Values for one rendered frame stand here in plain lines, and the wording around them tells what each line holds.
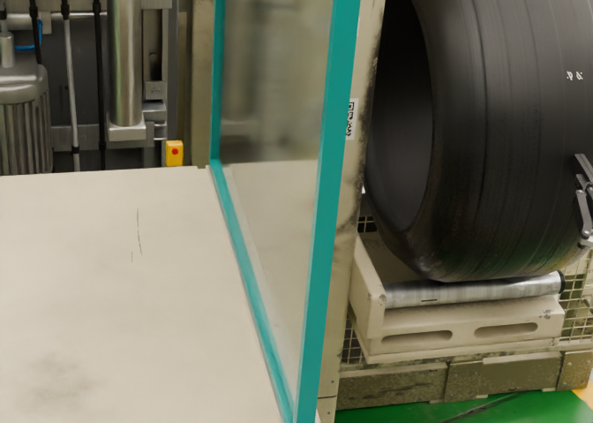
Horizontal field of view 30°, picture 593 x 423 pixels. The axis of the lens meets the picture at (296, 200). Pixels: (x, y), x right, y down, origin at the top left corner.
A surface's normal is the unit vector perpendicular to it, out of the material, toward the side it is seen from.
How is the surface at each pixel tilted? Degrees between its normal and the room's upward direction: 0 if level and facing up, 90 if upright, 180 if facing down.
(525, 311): 0
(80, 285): 0
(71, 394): 0
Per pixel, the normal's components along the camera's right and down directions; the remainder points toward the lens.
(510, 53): 0.20, -0.18
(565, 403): 0.07, -0.84
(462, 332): 0.22, 0.54
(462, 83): -0.50, 0.00
